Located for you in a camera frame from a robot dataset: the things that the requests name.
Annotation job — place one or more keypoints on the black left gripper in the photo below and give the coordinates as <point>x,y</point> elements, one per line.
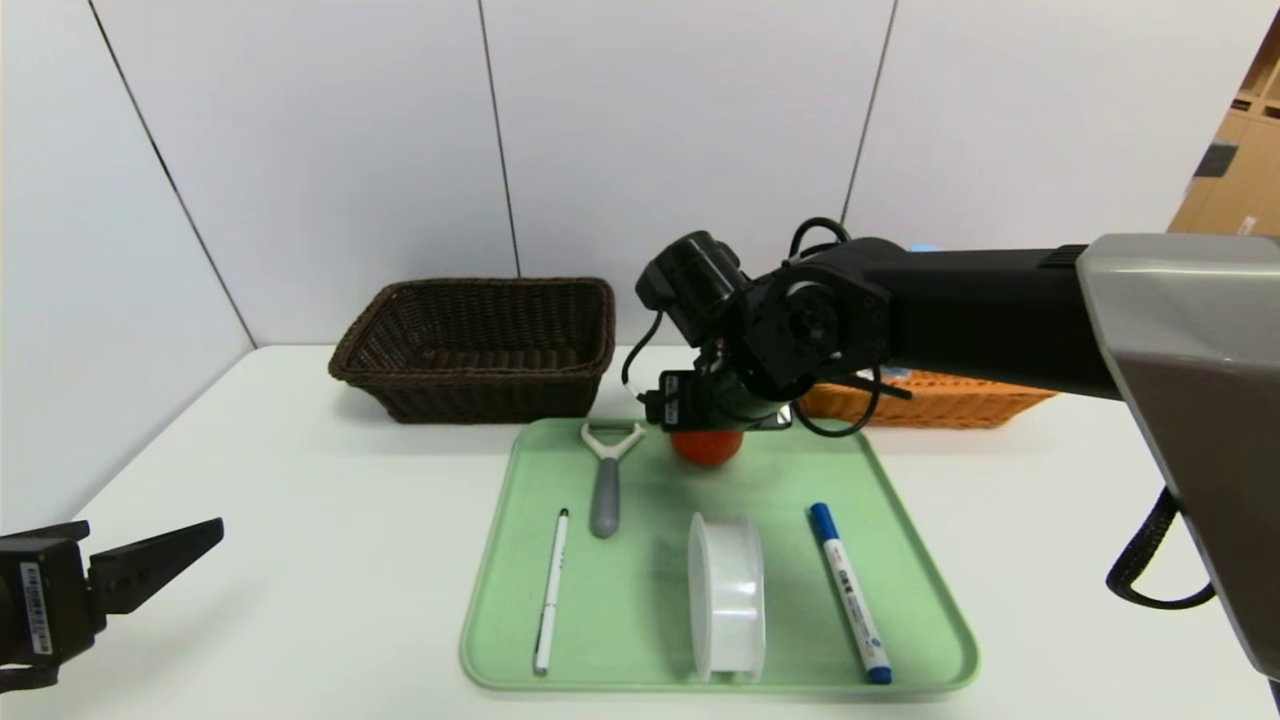
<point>45,595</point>

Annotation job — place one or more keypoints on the light green plastic tray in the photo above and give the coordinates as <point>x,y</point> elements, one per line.
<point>640,600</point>

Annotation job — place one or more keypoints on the white marker blue cap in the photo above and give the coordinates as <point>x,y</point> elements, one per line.
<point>850,590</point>

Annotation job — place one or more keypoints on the clear tape roll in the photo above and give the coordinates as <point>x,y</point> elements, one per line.
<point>727,600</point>

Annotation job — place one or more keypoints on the dark brown wicker basket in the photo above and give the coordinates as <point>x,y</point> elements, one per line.
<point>470,390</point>

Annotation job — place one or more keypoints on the grey wall plate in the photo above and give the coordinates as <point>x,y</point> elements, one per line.
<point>1214,160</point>

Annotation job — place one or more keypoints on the light wooden cabinet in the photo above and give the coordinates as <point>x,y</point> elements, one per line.
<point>1235,170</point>

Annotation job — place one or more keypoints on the slim white pen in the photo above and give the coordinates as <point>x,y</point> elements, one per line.
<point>550,590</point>

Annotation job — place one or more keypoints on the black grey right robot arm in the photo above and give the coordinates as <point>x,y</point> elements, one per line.
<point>980,310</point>

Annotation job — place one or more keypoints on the orange wicker basket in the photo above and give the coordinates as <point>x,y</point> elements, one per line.
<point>950,405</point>

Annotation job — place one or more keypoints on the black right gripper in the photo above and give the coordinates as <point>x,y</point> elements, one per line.
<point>680,398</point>

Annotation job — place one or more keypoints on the red apple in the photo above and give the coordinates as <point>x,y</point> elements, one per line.
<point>707,450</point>

